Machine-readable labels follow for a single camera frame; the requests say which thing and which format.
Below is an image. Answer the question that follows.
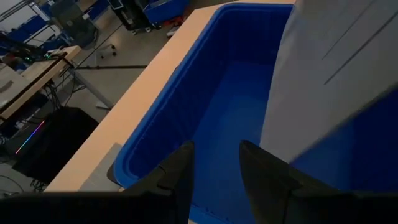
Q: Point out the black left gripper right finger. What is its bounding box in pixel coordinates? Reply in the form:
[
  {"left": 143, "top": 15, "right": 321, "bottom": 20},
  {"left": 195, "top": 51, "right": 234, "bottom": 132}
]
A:
[{"left": 238, "top": 139, "right": 354, "bottom": 224}]

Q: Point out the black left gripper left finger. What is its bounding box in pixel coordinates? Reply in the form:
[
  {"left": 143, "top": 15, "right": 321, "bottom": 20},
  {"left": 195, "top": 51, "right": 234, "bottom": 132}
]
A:
[{"left": 123, "top": 140, "right": 196, "bottom": 224}]

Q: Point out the large blue plastic bin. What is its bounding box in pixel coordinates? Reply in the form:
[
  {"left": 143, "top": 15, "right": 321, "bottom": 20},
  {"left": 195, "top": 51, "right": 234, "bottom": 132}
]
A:
[{"left": 113, "top": 2, "right": 398, "bottom": 224}]

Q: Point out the long grey slotted divider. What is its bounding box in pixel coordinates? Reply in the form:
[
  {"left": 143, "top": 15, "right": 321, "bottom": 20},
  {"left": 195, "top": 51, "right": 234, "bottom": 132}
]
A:
[{"left": 259, "top": 0, "right": 398, "bottom": 164}]

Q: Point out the flat grey sheet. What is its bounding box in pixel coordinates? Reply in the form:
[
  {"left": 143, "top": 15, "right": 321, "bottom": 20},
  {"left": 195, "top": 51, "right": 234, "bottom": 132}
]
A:
[{"left": 79, "top": 142, "right": 124, "bottom": 192}]

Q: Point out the black computer tower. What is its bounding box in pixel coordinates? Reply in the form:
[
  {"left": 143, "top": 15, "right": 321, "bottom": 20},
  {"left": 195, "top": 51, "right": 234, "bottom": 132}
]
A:
[{"left": 12, "top": 105, "right": 100, "bottom": 184}]

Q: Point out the grey desk leg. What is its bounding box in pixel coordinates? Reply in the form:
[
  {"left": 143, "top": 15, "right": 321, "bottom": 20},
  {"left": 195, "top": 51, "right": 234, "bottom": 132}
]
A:
[{"left": 67, "top": 67, "right": 115, "bottom": 110}]

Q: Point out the blue cart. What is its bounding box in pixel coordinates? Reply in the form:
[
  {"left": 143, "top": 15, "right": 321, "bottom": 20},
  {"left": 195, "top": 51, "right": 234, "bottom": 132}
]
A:
[{"left": 144, "top": 0, "right": 190, "bottom": 24}]

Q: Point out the wooden background desk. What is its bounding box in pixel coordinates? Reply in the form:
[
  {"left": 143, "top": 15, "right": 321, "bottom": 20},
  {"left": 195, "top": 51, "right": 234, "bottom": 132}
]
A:
[{"left": 0, "top": 45, "right": 82, "bottom": 125}]

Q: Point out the grey office chair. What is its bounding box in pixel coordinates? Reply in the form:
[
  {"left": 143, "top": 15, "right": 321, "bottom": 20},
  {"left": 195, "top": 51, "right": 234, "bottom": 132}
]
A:
[{"left": 51, "top": 0, "right": 118, "bottom": 60}]

